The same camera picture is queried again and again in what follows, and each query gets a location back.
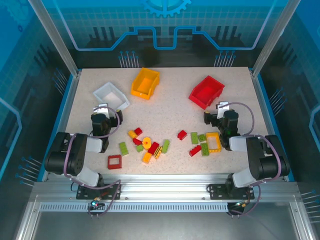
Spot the red plastic bin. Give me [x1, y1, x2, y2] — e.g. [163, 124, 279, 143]
[188, 75, 225, 110]

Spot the white slotted cable duct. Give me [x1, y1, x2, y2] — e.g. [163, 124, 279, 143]
[39, 202, 230, 213]

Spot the yellow plastic bin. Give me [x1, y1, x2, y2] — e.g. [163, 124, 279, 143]
[130, 67, 161, 101]

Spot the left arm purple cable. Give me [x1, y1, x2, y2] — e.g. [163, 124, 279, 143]
[63, 106, 123, 218]

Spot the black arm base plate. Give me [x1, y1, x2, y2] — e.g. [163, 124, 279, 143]
[76, 183, 123, 200]
[208, 183, 255, 200]

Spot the round yellow lego piece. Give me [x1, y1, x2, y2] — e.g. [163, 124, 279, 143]
[141, 136, 152, 150]

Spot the orange-yellow lego brick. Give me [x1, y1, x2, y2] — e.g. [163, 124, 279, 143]
[141, 152, 153, 165]

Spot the red lego window frame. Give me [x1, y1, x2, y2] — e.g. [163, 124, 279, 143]
[107, 154, 123, 170]

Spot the green lego plate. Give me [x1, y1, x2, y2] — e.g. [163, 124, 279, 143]
[200, 142, 210, 158]

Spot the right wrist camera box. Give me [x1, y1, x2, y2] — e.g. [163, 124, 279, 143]
[216, 100, 230, 120]

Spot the white plastic bin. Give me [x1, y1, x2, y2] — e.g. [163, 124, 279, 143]
[92, 81, 131, 112]

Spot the aluminium side rail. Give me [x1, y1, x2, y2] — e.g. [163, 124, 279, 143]
[41, 69, 83, 182]

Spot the long red lego brick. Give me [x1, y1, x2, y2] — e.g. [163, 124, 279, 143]
[188, 144, 202, 158]

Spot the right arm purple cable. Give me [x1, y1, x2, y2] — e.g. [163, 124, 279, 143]
[226, 101, 286, 218]

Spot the yellow lego window frame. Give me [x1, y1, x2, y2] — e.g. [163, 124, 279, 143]
[205, 131, 223, 154]

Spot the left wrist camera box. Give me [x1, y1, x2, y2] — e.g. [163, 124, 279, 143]
[93, 104, 111, 117]

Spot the aluminium frame post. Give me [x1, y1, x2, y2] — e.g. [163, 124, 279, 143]
[251, 0, 300, 78]
[27, 0, 82, 77]

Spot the cable connector with LED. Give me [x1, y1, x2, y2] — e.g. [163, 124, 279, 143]
[233, 201, 251, 210]
[89, 198, 105, 211]

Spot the steel sheet panel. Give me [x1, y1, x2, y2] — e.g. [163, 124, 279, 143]
[31, 211, 301, 240]

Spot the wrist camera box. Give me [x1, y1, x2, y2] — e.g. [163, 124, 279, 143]
[93, 104, 111, 117]
[216, 100, 230, 120]

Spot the blue table edge strip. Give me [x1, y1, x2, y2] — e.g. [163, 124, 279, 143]
[254, 74, 295, 183]
[36, 74, 76, 183]

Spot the aluminium front rail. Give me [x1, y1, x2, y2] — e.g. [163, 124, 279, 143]
[31, 174, 300, 204]

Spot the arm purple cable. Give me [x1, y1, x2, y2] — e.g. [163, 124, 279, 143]
[63, 106, 123, 218]
[226, 101, 286, 218]

